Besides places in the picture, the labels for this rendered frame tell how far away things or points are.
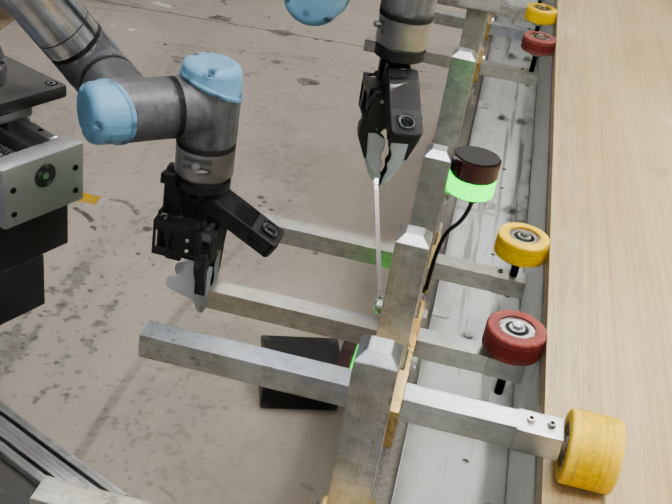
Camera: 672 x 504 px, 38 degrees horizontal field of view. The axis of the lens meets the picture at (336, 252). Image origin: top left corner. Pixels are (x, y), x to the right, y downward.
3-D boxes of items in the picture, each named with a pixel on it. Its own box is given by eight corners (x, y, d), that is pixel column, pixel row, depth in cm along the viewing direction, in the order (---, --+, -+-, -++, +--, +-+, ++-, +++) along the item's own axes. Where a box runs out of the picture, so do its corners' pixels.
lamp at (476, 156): (418, 304, 128) (451, 159, 117) (424, 282, 133) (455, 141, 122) (462, 314, 128) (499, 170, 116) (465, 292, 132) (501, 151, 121)
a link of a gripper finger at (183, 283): (168, 302, 135) (172, 247, 130) (208, 313, 135) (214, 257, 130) (160, 314, 133) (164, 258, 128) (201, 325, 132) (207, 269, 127)
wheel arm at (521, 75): (362, 54, 241) (365, 37, 239) (364, 49, 244) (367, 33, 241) (535, 90, 236) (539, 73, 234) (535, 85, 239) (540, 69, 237)
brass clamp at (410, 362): (339, 436, 101) (346, 399, 98) (362, 361, 113) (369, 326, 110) (396, 451, 100) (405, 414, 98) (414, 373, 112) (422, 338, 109)
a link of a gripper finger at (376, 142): (372, 170, 148) (382, 115, 143) (379, 189, 143) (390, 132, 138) (352, 169, 147) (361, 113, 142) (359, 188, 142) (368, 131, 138)
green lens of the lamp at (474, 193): (443, 195, 119) (447, 179, 118) (448, 175, 124) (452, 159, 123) (491, 206, 119) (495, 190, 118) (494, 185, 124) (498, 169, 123)
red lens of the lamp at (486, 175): (447, 177, 118) (451, 161, 117) (452, 157, 123) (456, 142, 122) (496, 188, 117) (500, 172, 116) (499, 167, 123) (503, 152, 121)
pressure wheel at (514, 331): (466, 403, 128) (485, 334, 122) (471, 367, 135) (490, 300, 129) (526, 417, 127) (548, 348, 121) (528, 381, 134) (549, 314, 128)
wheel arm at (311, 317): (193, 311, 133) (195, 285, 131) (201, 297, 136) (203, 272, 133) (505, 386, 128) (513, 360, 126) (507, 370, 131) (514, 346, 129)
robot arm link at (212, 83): (165, 50, 116) (230, 47, 121) (160, 133, 122) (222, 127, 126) (190, 76, 111) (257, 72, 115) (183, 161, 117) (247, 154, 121)
